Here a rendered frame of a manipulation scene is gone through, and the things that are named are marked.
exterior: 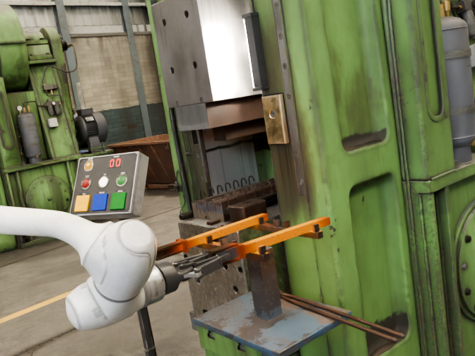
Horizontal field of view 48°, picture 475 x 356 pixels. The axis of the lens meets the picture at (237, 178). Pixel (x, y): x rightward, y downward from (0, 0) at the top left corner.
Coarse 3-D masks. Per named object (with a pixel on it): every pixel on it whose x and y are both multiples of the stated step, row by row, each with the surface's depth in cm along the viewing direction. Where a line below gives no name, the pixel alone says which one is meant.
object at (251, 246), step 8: (304, 224) 154; (312, 224) 154; (320, 224) 156; (328, 224) 159; (280, 232) 147; (288, 232) 148; (296, 232) 150; (304, 232) 152; (256, 240) 142; (264, 240) 142; (272, 240) 144; (280, 240) 146; (216, 248) 134; (224, 248) 133; (240, 248) 136; (248, 248) 138; (256, 248) 140; (240, 256) 136; (224, 264) 133
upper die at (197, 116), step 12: (252, 96) 208; (180, 108) 205; (192, 108) 199; (204, 108) 194; (216, 108) 196; (228, 108) 200; (240, 108) 204; (252, 108) 208; (180, 120) 207; (192, 120) 201; (204, 120) 195; (216, 120) 197; (228, 120) 200; (240, 120) 204
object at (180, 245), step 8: (256, 216) 173; (264, 216) 174; (232, 224) 168; (240, 224) 168; (248, 224) 170; (256, 224) 172; (208, 232) 162; (216, 232) 162; (224, 232) 164; (232, 232) 166; (176, 240) 157; (184, 240) 155; (192, 240) 157; (200, 240) 158; (160, 248) 151; (168, 248) 152; (176, 248) 154; (184, 248) 154; (160, 256) 151; (168, 256) 152
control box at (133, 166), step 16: (80, 160) 246; (96, 160) 242; (112, 160) 237; (128, 160) 233; (144, 160) 236; (80, 176) 243; (96, 176) 239; (112, 176) 234; (128, 176) 230; (144, 176) 235; (80, 192) 240; (96, 192) 236; (112, 192) 231; (128, 192) 228; (128, 208) 225
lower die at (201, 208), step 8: (272, 184) 218; (224, 192) 219; (248, 192) 210; (256, 192) 210; (264, 192) 213; (200, 200) 210; (216, 200) 203; (224, 200) 202; (232, 200) 202; (240, 200) 205; (192, 208) 214; (200, 208) 210; (208, 208) 206; (216, 208) 202; (224, 208) 200; (200, 216) 211; (208, 216) 207; (216, 216) 203; (224, 216) 200
